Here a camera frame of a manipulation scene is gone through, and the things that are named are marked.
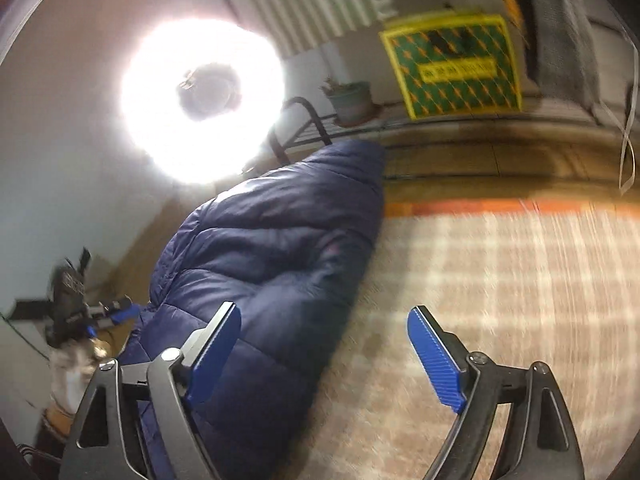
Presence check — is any navy blue puffer jacket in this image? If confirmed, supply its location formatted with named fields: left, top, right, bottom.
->
left=120, top=140, right=385, bottom=479

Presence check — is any black metal clothes rack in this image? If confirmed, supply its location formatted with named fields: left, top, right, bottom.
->
left=267, top=96, right=412, bottom=166

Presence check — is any left hand in white glove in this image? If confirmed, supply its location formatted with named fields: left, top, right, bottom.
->
left=49, top=338, right=113, bottom=415

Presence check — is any plaid beige bed cover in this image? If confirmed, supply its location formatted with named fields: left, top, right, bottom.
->
left=279, top=210, right=639, bottom=479

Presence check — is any potted plant in grey pot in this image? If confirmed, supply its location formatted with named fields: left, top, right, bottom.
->
left=321, top=78, right=376, bottom=127

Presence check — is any yellow green patterned box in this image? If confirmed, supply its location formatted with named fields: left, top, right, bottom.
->
left=380, top=10, right=522, bottom=122

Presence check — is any bright ring light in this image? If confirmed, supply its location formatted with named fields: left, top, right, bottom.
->
left=119, top=18, right=285, bottom=185

